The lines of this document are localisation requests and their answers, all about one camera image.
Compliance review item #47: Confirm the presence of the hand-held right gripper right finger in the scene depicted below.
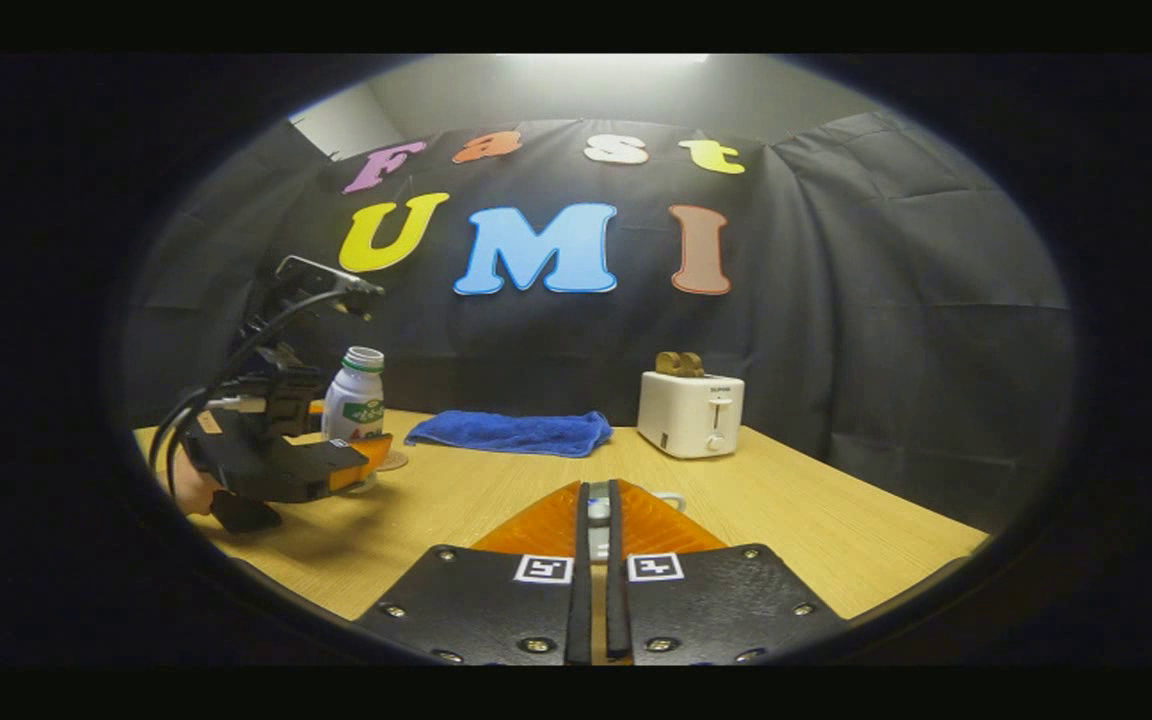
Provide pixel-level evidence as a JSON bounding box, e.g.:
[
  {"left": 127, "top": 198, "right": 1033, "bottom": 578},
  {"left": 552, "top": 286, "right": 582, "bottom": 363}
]
[{"left": 606, "top": 480, "right": 847, "bottom": 666}]

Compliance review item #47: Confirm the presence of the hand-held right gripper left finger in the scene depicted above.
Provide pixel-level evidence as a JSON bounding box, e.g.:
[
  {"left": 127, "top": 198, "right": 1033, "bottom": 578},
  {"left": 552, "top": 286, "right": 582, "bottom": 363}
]
[{"left": 354, "top": 480, "right": 593, "bottom": 666}]

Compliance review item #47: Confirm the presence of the white water bottle green label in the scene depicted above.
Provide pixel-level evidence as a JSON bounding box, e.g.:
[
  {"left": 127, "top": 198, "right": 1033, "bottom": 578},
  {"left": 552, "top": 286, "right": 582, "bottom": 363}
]
[{"left": 321, "top": 346, "right": 386, "bottom": 443}]

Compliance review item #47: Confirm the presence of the blue towel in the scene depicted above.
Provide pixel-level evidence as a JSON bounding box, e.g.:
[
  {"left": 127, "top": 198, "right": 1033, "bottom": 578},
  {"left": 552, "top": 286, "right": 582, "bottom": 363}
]
[{"left": 405, "top": 410, "right": 614, "bottom": 459}]

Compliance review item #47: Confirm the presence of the white toaster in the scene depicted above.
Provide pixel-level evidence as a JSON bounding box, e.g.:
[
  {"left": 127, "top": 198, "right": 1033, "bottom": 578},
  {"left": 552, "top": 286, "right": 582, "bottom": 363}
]
[{"left": 637, "top": 371, "right": 745, "bottom": 460}]

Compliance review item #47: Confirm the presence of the black backdrop cloth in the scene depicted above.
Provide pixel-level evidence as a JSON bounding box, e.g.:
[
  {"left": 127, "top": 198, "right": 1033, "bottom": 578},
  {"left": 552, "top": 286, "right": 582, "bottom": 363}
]
[{"left": 121, "top": 108, "right": 1077, "bottom": 531}]

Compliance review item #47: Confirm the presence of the black cable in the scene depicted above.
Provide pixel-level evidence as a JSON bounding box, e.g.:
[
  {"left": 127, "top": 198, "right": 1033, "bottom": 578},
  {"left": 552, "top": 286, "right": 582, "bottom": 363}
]
[{"left": 148, "top": 288, "right": 362, "bottom": 496}]

